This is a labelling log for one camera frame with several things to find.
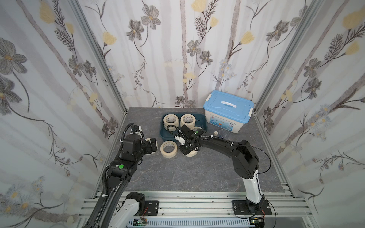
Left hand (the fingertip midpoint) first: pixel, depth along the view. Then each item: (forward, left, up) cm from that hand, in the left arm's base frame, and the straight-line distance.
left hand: (148, 139), depth 74 cm
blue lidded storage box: (+27, -50, -8) cm, 57 cm away
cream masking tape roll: (+7, -8, -25) cm, 27 cm away
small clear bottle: (+12, -40, -14) cm, 44 cm away
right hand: (+5, -20, -16) cm, 26 cm away
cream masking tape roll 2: (-1, -24, -17) cm, 29 cm away
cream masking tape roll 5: (+22, -28, -21) cm, 42 cm away
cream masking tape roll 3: (+31, -22, -22) cm, 44 cm away
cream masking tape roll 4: (+32, -9, -21) cm, 39 cm away
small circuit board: (-35, +3, -23) cm, 42 cm away
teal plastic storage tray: (+29, -32, -22) cm, 49 cm away
